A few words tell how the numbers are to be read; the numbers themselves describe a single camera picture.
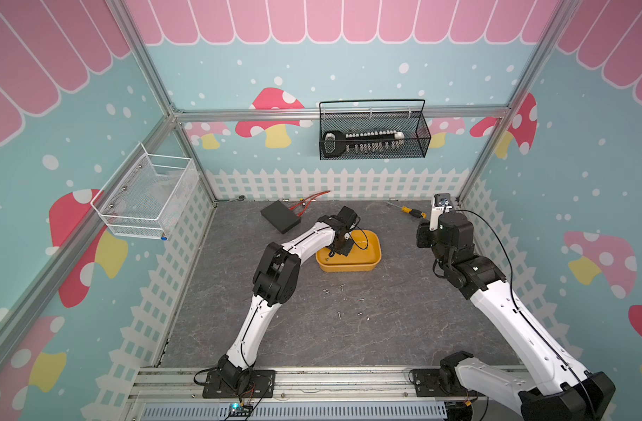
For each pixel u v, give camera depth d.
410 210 1.12
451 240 0.54
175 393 0.74
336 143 0.89
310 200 1.17
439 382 0.73
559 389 0.38
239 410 0.73
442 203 0.61
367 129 0.94
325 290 0.92
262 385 0.74
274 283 0.60
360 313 0.87
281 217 1.15
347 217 0.83
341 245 0.91
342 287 0.93
